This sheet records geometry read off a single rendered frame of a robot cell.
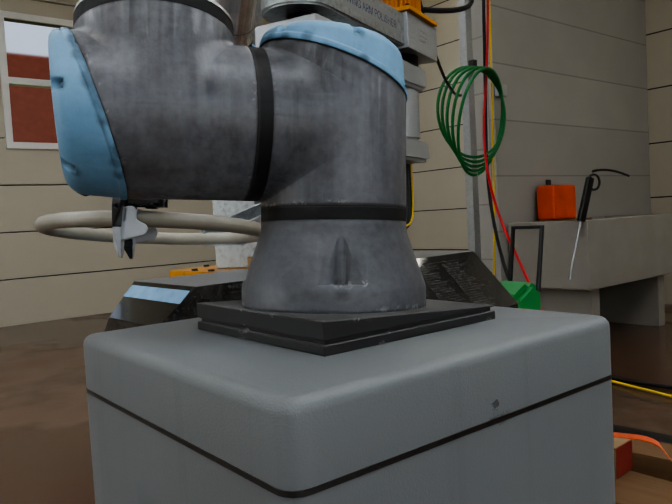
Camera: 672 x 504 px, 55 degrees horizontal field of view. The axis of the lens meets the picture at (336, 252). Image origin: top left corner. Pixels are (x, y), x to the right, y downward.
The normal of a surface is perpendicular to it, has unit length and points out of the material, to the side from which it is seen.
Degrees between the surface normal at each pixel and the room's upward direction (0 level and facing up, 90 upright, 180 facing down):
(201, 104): 83
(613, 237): 90
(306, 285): 67
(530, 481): 90
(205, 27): 82
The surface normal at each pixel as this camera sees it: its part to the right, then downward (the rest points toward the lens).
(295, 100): 0.31, -0.15
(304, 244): -0.29, -0.33
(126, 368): -0.78, 0.07
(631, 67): 0.62, 0.00
